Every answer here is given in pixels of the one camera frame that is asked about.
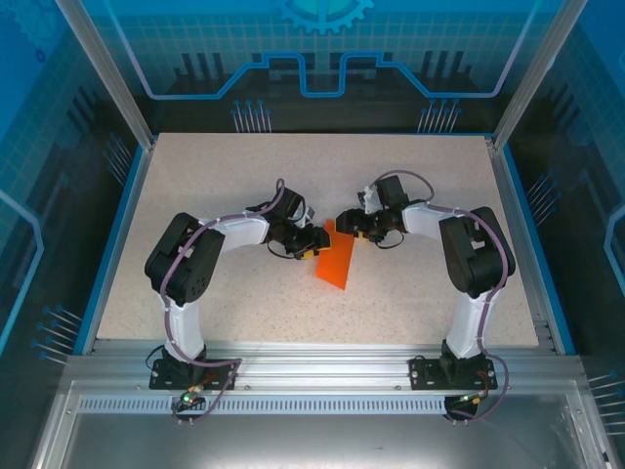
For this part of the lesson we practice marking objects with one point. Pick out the blue edged side rail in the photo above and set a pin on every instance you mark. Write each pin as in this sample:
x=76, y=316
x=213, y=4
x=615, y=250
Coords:
x=525, y=244
x=115, y=249

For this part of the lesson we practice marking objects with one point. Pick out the steel tray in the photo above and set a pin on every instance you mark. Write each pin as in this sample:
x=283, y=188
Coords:
x=317, y=444

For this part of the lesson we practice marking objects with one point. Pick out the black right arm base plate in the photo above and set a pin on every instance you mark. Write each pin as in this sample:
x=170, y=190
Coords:
x=425, y=373

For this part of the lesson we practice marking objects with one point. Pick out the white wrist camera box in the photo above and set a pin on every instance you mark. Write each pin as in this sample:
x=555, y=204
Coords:
x=369, y=198
x=309, y=216

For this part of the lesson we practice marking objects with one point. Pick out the blue printed side panel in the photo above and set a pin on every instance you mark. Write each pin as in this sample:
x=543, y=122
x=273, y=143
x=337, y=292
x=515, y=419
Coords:
x=39, y=195
x=586, y=195

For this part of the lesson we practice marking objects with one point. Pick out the aluminium frame post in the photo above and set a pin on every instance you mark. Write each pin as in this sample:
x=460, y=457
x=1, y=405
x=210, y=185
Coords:
x=110, y=73
x=537, y=73

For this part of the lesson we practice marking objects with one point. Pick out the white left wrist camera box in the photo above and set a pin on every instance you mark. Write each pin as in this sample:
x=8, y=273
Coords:
x=309, y=216

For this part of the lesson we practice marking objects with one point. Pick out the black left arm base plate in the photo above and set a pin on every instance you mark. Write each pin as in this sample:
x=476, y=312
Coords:
x=161, y=376

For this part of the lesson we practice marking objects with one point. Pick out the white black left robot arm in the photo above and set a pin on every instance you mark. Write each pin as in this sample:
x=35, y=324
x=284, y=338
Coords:
x=190, y=264

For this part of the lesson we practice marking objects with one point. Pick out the orange paper sheet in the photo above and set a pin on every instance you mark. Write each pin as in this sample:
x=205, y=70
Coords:
x=337, y=264

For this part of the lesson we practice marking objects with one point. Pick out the aluminium mounting rail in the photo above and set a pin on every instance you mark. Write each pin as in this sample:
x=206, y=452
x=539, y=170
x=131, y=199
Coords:
x=317, y=364

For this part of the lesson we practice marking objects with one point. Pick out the blue printed back panel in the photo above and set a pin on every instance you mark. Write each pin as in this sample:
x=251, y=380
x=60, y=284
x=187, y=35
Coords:
x=312, y=29

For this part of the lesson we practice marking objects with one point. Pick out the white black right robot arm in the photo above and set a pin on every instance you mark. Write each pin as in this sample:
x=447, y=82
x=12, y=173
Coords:
x=478, y=259

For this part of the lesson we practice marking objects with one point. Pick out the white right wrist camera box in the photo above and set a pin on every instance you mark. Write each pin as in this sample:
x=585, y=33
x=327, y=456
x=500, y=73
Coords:
x=369, y=198

